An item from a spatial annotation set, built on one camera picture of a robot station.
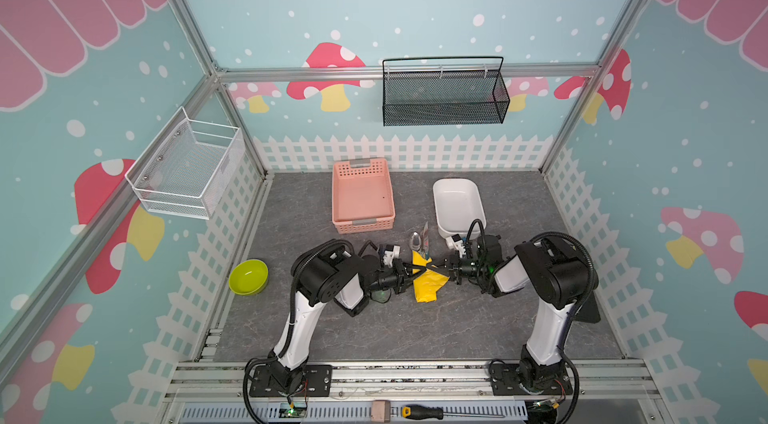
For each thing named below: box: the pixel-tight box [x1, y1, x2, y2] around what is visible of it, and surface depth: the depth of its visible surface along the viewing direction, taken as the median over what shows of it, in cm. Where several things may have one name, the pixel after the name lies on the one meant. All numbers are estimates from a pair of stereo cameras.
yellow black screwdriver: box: [402, 405, 507, 420], surface depth 70 cm
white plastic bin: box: [433, 178, 487, 240], surface depth 111 cm
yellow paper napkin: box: [412, 250, 450, 303], surface depth 86 cm
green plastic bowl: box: [229, 259, 269, 296], surface depth 91 cm
